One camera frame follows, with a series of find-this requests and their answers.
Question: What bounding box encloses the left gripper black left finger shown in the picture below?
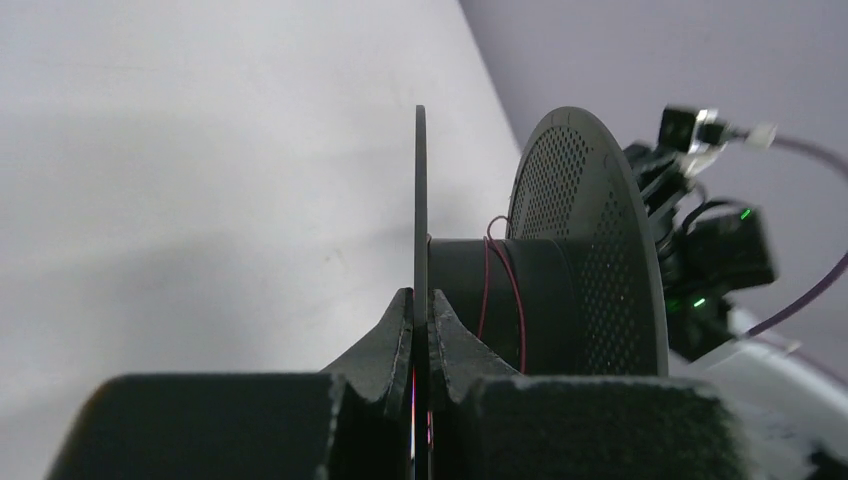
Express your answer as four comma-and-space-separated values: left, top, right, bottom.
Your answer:
321, 288, 414, 420

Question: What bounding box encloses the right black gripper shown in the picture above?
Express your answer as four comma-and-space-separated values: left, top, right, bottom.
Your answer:
624, 143, 691, 242

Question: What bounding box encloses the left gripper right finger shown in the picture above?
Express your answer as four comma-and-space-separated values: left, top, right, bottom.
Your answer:
427, 289, 519, 412

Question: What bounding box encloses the thin red wire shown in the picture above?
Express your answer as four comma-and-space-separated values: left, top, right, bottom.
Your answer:
476, 215, 529, 376

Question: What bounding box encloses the black cable spool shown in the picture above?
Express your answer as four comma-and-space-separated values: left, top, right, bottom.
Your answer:
412, 107, 670, 479

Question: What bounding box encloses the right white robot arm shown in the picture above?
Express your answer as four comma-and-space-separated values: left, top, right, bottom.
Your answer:
624, 143, 777, 362

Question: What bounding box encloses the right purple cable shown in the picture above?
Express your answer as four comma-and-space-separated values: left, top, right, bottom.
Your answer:
745, 132, 848, 339

